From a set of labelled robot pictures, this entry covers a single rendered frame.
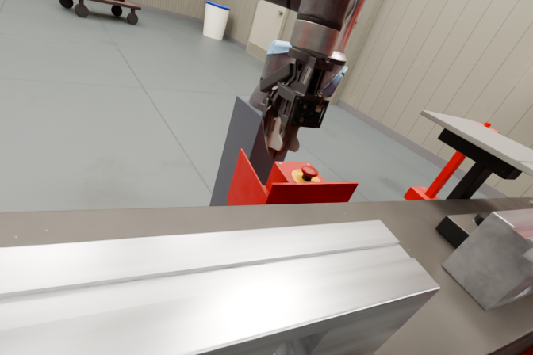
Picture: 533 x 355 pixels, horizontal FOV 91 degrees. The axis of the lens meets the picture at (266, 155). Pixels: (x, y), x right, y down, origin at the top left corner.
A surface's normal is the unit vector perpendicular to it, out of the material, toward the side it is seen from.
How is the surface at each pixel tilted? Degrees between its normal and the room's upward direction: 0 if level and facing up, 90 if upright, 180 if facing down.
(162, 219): 0
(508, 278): 90
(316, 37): 86
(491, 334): 0
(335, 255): 0
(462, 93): 90
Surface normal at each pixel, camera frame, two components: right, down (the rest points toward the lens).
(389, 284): 0.29, -0.83
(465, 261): -0.90, -0.06
